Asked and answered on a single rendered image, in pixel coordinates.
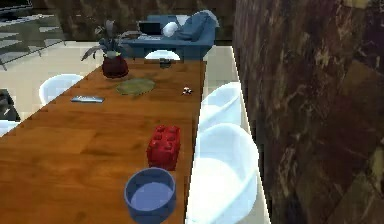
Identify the red lego brick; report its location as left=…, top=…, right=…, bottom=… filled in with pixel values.
left=146, top=124, right=182, bottom=172

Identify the white pillow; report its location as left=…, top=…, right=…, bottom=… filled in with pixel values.
left=161, top=21, right=180, bottom=38

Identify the brown wooden dining table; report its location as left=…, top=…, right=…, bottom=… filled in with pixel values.
left=0, top=58, right=208, bottom=224

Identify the black laptop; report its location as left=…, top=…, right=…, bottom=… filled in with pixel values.
left=137, top=20, right=164, bottom=42

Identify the dark grey object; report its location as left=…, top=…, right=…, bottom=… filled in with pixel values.
left=0, top=88, right=22, bottom=123

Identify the blue bowl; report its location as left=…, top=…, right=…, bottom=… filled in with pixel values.
left=124, top=167, right=177, bottom=224

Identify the blue sofa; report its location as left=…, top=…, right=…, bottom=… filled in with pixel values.
left=121, top=9, right=221, bottom=62

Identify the blue cushion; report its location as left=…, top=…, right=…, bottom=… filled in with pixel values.
left=174, top=11, right=212, bottom=42

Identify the dark red plant pot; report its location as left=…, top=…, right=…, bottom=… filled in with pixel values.
left=101, top=54, right=130, bottom=80

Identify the grey-green house plant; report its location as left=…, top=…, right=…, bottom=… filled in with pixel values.
left=80, top=19, right=143, bottom=62

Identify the blue flat remote control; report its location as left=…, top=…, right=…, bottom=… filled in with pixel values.
left=70, top=95, right=105, bottom=104

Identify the white round chair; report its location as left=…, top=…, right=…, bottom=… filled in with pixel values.
left=38, top=73, right=85, bottom=107
left=185, top=122, right=260, bottom=224
left=144, top=49, right=181, bottom=61
left=0, top=119, right=21, bottom=138
left=198, top=81, right=243, bottom=132

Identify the green round plate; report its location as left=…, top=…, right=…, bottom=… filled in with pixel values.
left=115, top=77, right=157, bottom=96

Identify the small dark object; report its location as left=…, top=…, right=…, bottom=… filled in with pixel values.
left=159, top=57, right=174, bottom=69

